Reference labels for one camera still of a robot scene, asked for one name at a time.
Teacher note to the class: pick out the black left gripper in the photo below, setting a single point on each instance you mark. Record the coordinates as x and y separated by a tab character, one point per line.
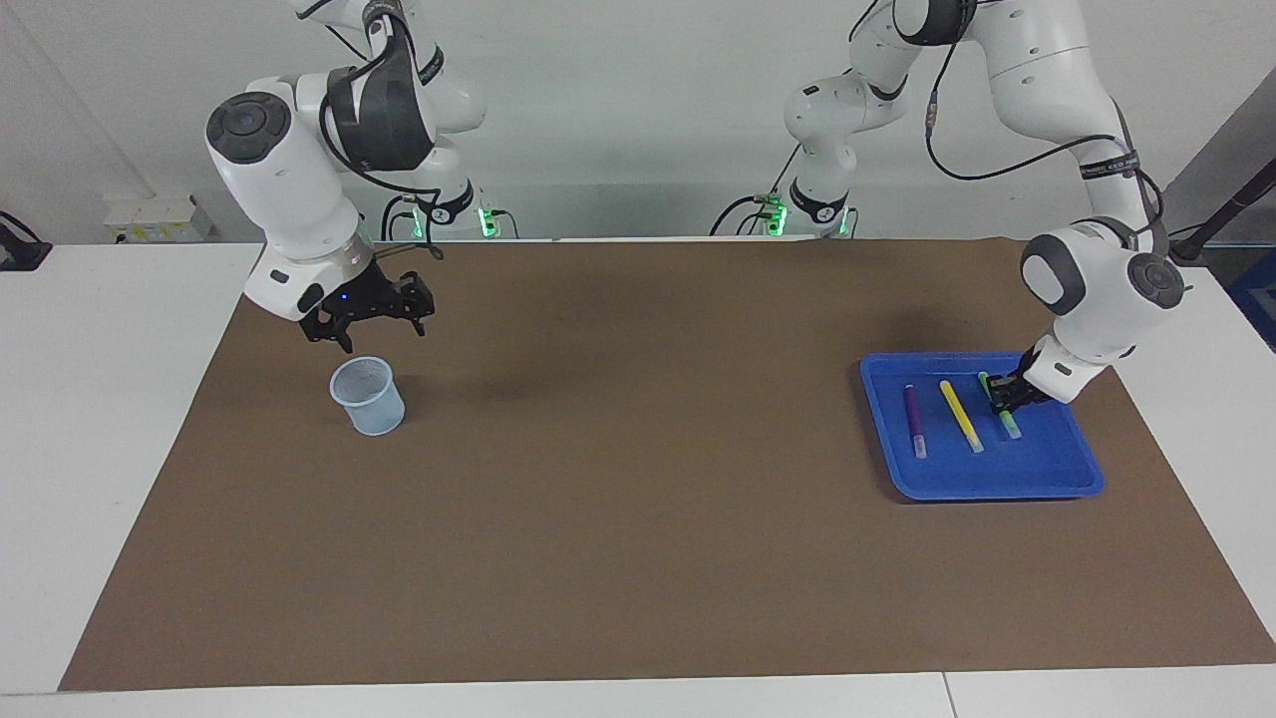
1027	384

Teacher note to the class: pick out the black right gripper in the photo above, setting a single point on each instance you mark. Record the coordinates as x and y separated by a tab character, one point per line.
364	297

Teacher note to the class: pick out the green pen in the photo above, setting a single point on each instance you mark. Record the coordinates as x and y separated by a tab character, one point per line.
1011	424

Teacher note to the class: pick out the yellow pen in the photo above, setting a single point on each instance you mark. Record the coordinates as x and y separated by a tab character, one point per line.
962	417

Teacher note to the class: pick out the purple pen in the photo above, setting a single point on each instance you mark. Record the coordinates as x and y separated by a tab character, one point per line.
912	419

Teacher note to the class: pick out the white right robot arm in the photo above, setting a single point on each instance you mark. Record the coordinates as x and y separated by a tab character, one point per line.
289	170

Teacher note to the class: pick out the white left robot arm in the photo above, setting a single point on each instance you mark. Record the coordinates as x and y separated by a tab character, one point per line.
1077	289

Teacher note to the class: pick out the blue plastic tray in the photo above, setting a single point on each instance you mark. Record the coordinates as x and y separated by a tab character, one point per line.
997	469

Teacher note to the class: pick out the translucent plastic cup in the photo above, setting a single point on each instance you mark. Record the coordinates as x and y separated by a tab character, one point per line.
379	417

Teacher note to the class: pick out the blue object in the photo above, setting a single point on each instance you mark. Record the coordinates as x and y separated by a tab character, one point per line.
1258	299

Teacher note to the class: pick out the brown table mat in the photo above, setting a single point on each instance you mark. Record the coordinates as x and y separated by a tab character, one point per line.
598	499

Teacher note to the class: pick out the black stand foot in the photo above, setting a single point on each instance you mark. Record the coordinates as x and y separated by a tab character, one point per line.
20	249

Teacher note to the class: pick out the black camera stand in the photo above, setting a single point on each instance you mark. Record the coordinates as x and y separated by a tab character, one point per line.
1221	214

